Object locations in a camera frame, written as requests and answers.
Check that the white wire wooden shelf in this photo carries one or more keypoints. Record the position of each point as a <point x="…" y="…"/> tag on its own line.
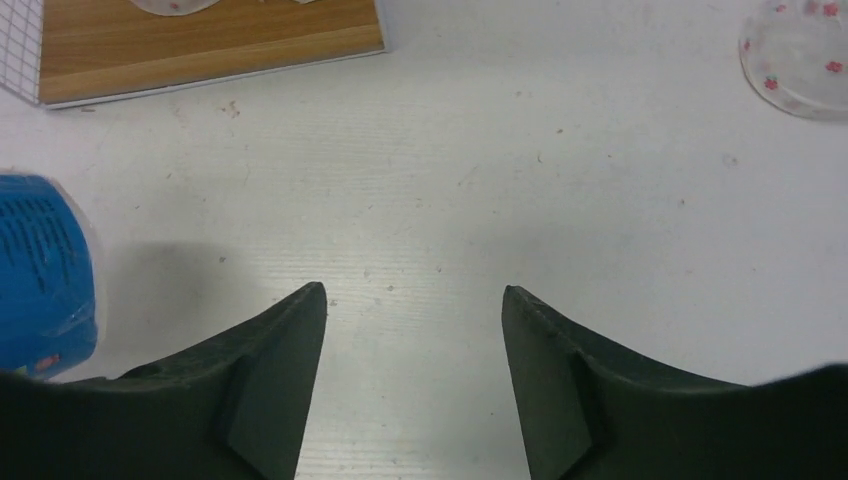
<point x="62" y="54"/>

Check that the white roll near right wall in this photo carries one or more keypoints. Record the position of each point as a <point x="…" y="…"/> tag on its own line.
<point x="794" y="55"/>

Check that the blue roll edge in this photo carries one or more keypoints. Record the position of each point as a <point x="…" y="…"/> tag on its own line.
<point x="52" y="299"/>

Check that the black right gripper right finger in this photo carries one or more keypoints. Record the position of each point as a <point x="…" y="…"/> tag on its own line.
<point x="591" y="408"/>

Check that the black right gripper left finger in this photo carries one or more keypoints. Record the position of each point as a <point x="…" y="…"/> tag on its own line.
<point x="234" y="406"/>

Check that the white dotted roll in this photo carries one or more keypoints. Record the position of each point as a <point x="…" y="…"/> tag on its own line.
<point x="169" y="8"/>

